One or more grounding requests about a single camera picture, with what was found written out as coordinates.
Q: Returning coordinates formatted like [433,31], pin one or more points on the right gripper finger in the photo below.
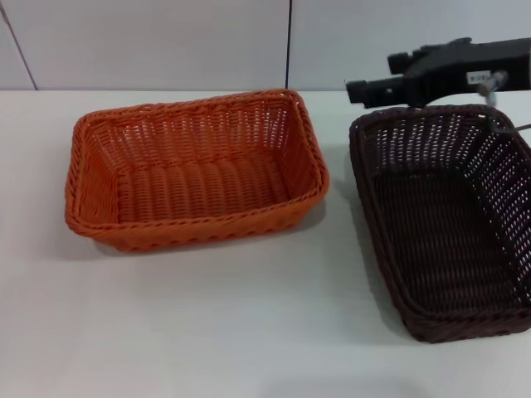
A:
[377,92]
[403,61]

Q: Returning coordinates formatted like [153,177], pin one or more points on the dark brown woven plastic basket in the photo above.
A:
[435,248]

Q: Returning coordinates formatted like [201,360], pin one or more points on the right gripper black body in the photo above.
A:
[456,70]

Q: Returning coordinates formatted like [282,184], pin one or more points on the orange woven plastic basket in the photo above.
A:
[199,186]

